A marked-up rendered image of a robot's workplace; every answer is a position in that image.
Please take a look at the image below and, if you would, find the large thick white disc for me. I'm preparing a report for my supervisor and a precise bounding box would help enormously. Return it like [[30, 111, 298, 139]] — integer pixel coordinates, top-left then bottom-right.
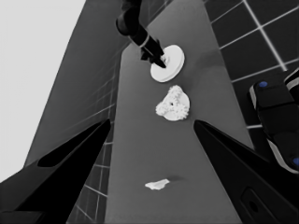
[[149, 44, 186, 83]]

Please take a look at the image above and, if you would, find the small white gear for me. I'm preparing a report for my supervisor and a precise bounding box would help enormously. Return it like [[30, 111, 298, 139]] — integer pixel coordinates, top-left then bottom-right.
[[172, 104, 191, 120], [167, 84, 185, 101], [154, 102, 171, 117]]

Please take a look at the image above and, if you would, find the white round carrier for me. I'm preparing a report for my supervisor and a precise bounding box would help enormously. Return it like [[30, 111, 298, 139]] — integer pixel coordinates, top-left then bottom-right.
[[154, 84, 191, 122]]

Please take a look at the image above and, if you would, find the dark robot body block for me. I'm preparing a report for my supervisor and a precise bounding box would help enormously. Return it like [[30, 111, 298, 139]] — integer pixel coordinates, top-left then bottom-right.
[[248, 66, 299, 175]]

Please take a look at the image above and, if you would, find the small white T-shaped piece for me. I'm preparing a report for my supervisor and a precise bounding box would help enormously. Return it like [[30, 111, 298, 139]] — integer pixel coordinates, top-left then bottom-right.
[[144, 178, 171, 190]]

